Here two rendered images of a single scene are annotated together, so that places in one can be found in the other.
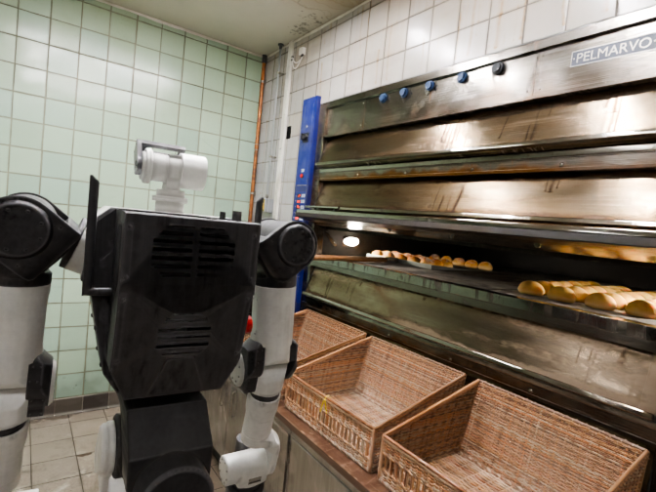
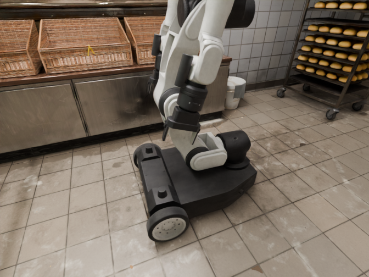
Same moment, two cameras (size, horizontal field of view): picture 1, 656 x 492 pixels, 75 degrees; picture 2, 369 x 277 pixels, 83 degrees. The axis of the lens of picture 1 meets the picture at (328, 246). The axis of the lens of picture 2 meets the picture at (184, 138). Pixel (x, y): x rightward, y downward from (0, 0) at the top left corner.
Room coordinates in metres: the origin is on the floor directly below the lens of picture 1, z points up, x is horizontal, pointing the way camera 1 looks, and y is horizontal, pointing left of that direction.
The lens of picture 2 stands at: (0.62, 1.19, 0.98)
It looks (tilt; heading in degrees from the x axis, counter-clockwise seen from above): 34 degrees down; 284
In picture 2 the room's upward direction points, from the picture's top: straight up
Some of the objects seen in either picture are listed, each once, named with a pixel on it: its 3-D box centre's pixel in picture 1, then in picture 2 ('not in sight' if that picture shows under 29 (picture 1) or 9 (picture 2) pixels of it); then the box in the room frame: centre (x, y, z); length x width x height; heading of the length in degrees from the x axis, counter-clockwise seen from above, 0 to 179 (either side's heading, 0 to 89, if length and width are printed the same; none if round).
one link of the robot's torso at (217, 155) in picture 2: not in sight; (202, 150); (0.74, 0.27, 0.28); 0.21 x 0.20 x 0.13; 32
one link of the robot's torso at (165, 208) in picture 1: (170, 287); not in sight; (0.75, 0.27, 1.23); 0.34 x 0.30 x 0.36; 122
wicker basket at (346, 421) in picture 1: (371, 390); (86, 42); (1.70, -0.23, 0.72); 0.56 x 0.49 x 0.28; 37
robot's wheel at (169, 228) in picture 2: not in sight; (168, 224); (0.84, 0.64, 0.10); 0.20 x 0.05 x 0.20; 32
